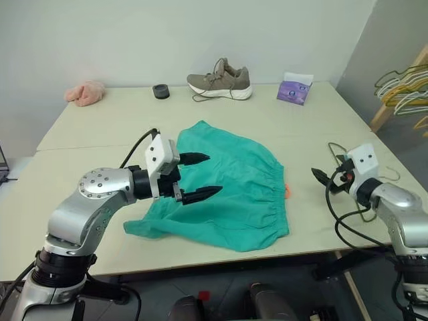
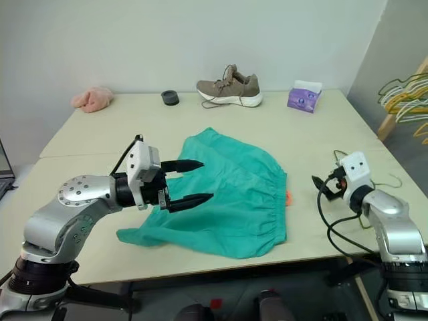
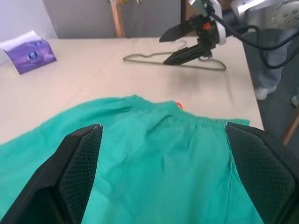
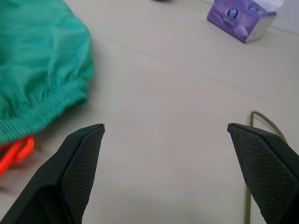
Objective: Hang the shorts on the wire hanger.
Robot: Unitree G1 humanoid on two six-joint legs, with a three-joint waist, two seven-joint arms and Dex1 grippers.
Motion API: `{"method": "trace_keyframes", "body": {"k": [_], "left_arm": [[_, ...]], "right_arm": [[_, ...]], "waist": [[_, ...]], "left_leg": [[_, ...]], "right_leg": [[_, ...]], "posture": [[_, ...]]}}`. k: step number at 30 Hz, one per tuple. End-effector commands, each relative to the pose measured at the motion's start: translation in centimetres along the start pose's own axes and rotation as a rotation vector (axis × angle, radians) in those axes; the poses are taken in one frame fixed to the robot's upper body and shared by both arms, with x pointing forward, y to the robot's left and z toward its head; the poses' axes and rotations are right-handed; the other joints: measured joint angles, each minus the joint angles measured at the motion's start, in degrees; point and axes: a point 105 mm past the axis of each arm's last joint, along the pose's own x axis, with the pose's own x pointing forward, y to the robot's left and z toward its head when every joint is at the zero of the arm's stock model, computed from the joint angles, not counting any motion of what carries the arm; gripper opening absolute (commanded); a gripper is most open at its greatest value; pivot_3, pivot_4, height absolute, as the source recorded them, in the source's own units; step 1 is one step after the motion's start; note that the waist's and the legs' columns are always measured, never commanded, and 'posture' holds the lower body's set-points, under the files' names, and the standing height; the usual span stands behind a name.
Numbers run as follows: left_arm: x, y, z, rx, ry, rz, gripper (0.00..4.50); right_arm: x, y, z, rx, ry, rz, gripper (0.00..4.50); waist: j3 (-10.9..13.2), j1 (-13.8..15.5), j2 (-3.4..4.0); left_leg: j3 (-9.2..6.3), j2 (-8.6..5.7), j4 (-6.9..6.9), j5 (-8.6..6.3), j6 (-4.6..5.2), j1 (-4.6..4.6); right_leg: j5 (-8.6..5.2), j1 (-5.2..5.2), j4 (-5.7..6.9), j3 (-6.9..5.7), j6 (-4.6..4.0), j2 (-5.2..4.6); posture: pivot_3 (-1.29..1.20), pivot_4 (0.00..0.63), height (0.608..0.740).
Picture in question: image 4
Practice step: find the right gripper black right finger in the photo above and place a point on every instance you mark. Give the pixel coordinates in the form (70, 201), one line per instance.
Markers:
(271, 168)

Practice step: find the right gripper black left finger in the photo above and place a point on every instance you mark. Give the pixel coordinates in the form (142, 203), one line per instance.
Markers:
(53, 182)

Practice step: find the green shorts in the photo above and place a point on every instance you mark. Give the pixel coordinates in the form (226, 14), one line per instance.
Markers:
(35, 58)

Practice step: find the purple tissue pack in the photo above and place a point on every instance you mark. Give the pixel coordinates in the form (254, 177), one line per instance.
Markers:
(233, 18)

